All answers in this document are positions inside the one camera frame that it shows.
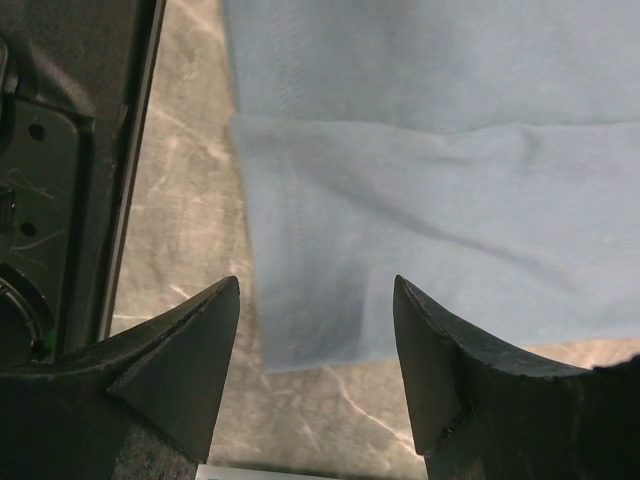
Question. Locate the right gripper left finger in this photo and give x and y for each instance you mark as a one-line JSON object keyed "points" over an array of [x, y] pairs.
{"points": [[142, 404]]}

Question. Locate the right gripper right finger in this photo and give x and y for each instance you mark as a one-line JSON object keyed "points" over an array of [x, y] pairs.
{"points": [[481, 408]]}

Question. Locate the grey-blue t-shirt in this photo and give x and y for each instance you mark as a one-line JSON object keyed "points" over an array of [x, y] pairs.
{"points": [[488, 151]]}

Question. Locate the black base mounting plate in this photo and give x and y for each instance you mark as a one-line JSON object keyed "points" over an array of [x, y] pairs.
{"points": [[75, 85]]}

